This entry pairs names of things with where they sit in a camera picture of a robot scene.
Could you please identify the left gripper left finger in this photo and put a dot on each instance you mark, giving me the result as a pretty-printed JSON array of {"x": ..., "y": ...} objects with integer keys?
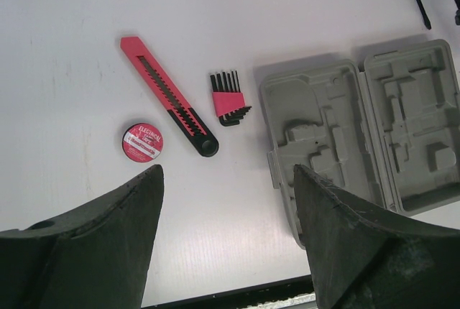
[{"x": 94, "y": 256}]

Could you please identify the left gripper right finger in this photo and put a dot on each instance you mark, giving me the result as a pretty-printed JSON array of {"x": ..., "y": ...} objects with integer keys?
[{"x": 363, "y": 256}]

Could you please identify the grey plastic tool case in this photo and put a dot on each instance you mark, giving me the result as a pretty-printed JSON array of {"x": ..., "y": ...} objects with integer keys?
[{"x": 386, "y": 131}]

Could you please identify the red electrical tape roll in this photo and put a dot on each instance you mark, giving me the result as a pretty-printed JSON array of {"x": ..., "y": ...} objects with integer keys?
[{"x": 142, "y": 143}]

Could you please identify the red utility knife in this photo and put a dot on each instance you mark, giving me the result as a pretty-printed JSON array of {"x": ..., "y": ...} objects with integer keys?
[{"x": 174, "y": 102}]

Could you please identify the red hex key set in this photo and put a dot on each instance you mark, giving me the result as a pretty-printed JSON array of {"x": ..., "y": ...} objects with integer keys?
[{"x": 228, "y": 99}]

